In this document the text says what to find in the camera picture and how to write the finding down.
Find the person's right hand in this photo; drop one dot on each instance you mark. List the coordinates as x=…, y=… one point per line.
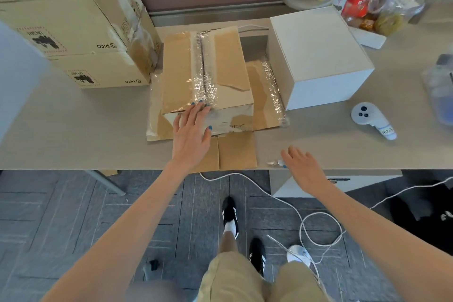
x=304, y=171

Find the person's left hand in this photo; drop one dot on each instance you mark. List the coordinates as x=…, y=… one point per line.
x=191, y=139

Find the white utility knife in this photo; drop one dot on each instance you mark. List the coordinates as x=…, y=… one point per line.
x=274, y=163

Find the white box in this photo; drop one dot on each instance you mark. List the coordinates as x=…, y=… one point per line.
x=315, y=43

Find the person's left forearm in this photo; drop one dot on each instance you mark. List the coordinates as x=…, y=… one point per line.
x=124, y=234

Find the person's right forearm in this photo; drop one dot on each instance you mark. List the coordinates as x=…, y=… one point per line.
x=371, y=234

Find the white round floor object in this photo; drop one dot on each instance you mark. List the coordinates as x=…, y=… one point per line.
x=297, y=252

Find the white handheld controller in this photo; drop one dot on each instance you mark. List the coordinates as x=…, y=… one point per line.
x=364, y=114

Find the black striped shoe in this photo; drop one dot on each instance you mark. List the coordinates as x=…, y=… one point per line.
x=230, y=213
x=256, y=254

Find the small black floor object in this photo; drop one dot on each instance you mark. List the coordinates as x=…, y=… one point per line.
x=154, y=264

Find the white power strip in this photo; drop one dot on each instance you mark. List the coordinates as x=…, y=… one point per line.
x=371, y=40

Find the clear bag of snacks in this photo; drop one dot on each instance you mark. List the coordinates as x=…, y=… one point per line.
x=389, y=24

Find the clear plastic cup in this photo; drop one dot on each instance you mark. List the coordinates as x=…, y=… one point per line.
x=378, y=1

